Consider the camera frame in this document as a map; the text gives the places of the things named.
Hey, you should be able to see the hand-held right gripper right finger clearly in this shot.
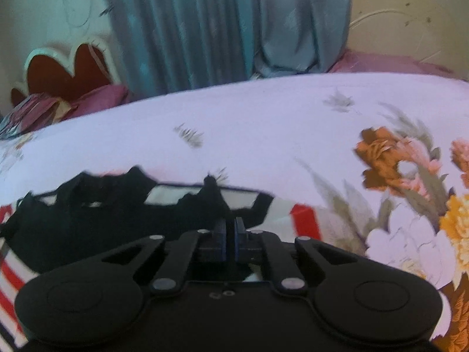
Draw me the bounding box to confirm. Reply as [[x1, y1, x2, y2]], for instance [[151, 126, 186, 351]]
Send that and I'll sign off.
[[234, 216, 363, 298]]

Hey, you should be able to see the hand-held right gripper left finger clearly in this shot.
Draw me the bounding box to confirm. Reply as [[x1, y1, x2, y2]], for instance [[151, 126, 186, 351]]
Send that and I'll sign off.
[[102, 218, 227, 297]]

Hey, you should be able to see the striped knit sweater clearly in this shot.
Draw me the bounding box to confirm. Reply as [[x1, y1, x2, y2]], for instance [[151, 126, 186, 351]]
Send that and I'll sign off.
[[0, 166, 324, 350]]

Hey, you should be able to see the floral lilac bed sheet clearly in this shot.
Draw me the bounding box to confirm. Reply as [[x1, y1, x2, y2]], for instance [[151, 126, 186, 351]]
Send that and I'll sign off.
[[0, 71, 469, 352]]

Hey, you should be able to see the magenta pillow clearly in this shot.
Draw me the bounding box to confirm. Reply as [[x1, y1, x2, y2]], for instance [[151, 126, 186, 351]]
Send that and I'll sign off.
[[64, 84, 133, 120]]

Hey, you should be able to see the blue grey curtain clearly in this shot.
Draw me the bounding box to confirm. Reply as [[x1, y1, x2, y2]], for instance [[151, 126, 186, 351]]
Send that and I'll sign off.
[[98, 0, 353, 98]]

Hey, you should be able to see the pink bed cloth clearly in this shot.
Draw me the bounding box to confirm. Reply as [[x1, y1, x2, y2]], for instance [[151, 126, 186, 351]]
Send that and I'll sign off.
[[328, 49, 458, 79]]

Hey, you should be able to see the red scalloped headboard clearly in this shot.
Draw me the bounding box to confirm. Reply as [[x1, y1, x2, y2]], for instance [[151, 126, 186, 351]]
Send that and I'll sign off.
[[10, 41, 122, 108]]

